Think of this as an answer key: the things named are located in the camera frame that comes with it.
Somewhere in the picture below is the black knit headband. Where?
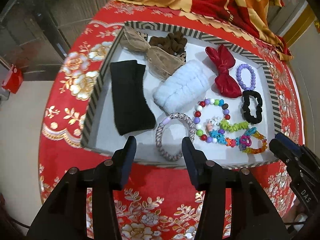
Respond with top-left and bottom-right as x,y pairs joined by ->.
110,60 -> 156,135

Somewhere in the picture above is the dark red satin bow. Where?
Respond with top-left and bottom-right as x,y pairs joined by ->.
205,44 -> 242,99

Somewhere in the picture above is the leopard print mesh bow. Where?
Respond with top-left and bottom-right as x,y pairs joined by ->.
120,26 -> 185,81

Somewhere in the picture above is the multicolour round bead bracelet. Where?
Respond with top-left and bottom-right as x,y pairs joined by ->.
193,97 -> 231,144

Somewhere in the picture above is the colourful flower bead necklace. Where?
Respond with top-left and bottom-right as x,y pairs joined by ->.
206,115 -> 251,148

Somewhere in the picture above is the red gift bag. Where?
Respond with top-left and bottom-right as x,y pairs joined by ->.
1,64 -> 23,94

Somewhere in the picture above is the red floral gold tablecloth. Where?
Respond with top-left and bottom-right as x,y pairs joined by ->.
39,1 -> 305,239

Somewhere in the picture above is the purple bead bracelet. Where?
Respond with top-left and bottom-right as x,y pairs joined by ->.
235,63 -> 257,91

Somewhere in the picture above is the black scrunchie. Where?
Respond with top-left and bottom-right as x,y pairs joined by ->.
242,90 -> 263,125

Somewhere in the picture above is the brown scrunchie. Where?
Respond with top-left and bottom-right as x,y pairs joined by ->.
149,31 -> 188,56

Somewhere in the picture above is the white fluffy headband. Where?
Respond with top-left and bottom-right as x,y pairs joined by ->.
153,60 -> 210,114

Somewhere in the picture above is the striped white shallow tray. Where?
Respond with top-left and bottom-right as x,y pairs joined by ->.
80,21 -> 281,169

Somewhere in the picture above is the colourful translucent charm bracelet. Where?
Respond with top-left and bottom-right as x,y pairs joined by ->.
238,126 -> 268,155

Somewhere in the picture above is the person's right gloved hand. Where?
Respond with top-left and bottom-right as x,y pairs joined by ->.
287,198 -> 308,232

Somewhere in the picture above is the silver braided hair tie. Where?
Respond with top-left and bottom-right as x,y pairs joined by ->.
155,112 -> 196,162

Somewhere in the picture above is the orange red floral blanket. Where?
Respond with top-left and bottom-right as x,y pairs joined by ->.
110,0 -> 294,62

